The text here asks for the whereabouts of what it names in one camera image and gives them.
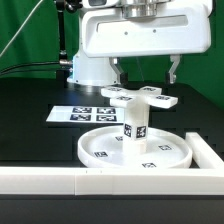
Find white marker sheet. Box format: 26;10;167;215
46;106;124;123

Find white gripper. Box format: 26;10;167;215
82;2;212;86

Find grey diagonal rod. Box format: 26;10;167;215
0;0;44;58

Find white cross-shaped table base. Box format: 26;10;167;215
101;86;178;109

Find black cables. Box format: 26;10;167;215
0;60;73;76

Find white round table top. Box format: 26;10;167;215
78;125;192;169

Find white L-shaped border fence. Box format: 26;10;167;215
0;132;224;195

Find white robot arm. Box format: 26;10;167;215
68;0;215;87

